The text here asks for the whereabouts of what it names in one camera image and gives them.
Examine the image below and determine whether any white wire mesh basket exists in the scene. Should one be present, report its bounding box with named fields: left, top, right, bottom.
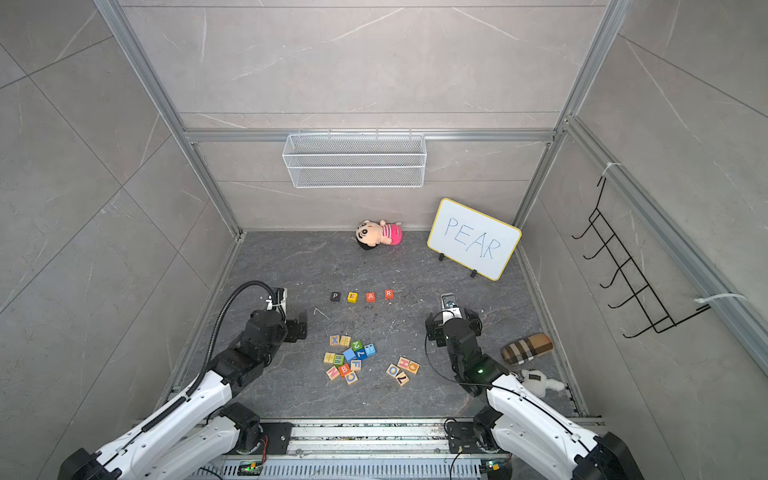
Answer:
left=282, top=133, right=428, bottom=189

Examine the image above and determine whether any black wire hook rack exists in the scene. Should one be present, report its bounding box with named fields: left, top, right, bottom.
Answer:
left=571, top=177, right=712, bottom=339

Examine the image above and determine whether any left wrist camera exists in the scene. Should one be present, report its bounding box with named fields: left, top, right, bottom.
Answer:
left=267, top=287, right=286, bottom=314

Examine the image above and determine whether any whiteboard with yellow frame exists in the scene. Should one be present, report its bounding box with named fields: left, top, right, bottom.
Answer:
left=427, top=198, right=522, bottom=281

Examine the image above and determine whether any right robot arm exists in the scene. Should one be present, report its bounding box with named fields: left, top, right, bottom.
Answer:
left=425, top=293, right=643, bottom=479

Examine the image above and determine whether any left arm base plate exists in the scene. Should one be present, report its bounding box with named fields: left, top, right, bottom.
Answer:
left=235, top=422, right=294, bottom=455

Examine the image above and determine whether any plush doll pink shirt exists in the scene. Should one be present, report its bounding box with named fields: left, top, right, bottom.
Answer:
left=355, top=220, right=403, bottom=250

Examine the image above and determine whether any wooden 7 block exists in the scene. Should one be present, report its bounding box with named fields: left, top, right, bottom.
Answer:
left=395, top=372, right=409, bottom=386

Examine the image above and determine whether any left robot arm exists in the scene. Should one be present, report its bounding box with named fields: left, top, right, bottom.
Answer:
left=58, top=280, right=307, bottom=479

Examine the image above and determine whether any aluminium rail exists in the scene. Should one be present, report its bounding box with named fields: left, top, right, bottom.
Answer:
left=267, top=418, right=458, bottom=461

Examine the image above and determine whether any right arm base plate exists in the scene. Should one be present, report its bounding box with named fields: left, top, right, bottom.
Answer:
left=443, top=418, right=486, bottom=454

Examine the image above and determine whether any white plush toy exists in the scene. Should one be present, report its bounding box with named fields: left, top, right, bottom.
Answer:
left=521, top=370, right=566, bottom=398

